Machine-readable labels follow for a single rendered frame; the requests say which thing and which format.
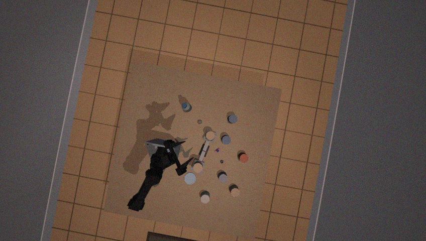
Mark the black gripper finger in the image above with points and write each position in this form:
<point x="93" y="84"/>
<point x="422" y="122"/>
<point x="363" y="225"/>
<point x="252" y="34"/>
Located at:
<point x="183" y="166"/>
<point x="172" y="143"/>

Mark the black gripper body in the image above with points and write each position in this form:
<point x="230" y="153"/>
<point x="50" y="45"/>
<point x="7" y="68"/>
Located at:
<point x="173" y="158"/>

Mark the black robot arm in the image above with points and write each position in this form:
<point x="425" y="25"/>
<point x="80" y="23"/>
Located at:
<point x="153" y="177"/>

